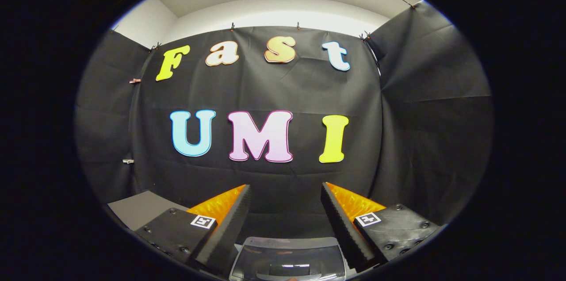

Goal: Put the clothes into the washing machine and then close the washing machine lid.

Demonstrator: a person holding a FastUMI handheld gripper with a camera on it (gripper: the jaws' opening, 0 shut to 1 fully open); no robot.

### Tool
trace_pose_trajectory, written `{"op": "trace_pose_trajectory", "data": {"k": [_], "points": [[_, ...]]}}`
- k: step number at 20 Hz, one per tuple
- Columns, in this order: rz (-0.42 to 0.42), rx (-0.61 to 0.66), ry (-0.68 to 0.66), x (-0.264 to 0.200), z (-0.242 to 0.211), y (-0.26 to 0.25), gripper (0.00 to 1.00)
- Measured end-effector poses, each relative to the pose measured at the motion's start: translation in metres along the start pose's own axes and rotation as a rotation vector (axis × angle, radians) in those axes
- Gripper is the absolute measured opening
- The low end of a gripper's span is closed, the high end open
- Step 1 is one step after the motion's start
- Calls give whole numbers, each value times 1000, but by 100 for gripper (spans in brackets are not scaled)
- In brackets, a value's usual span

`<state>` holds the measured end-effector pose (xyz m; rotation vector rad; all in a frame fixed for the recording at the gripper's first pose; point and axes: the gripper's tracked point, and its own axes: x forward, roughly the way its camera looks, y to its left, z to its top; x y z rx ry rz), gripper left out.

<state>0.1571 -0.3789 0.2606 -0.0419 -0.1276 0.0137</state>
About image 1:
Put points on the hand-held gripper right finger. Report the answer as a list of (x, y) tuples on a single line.
[(340, 225)]

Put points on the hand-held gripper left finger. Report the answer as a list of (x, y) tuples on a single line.
[(230, 225)]

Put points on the dark washing machine lid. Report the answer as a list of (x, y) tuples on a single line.
[(287, 256)]

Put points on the silver cloth clip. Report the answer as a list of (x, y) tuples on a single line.
[(128, 161)]

